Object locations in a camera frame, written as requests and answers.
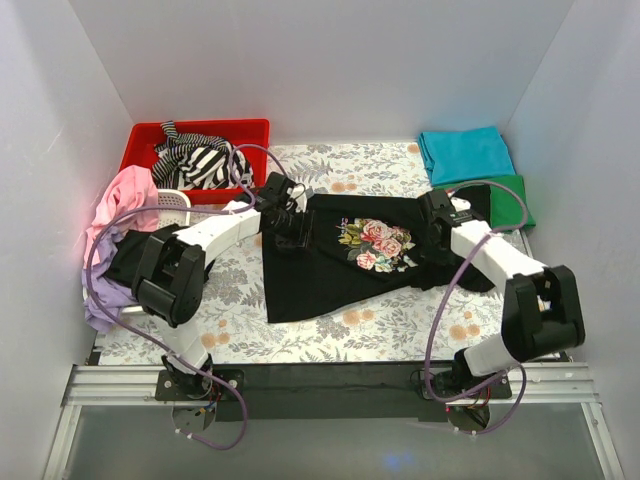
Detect black floral print t shirt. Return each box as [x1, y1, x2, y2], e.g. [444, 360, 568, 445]
[262, 194, 463, 324]

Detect red plastic bin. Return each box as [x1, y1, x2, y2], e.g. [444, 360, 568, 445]
[120, 119, 270, 205]

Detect black white striped shirt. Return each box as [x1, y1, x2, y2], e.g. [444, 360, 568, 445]
[151, 121, 255, 191]

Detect aluminium frame rail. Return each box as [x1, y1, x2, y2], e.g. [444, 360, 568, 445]
[63, 362, 599, 406]

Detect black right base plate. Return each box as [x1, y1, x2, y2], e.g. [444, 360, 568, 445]
[409, 368, 512, 400]

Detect lavender shirt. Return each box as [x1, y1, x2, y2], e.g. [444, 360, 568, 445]
[81, 227, 136, 333]

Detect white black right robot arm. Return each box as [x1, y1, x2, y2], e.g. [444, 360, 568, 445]
[418, 189, 586, 398]

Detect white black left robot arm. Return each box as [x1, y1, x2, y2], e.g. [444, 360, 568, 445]
[132, 172, 313, 400]

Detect white plastic laundry basket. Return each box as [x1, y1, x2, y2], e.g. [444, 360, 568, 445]
[82, 189, 194, 317]

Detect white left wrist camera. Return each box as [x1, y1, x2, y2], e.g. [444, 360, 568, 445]
[290, 184, 314, 210]

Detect pink shirt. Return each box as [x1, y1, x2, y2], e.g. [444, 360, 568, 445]
[84, 165, 159, 267]

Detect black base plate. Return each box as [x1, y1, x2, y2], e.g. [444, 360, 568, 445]
[155, 368, 246, 402]
[409, 368, 512, 400]

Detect folded green t shirt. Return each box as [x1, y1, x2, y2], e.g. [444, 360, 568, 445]
[456, 175, 526, 228]

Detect black shirt in basket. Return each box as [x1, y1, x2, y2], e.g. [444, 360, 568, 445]
[104, 230, 151, 288]

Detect folded blue t shirt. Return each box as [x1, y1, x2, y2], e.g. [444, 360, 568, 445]
[418, 127, 515, 186]

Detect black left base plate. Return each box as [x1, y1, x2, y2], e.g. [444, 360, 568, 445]
[155, 368, 246, 402]

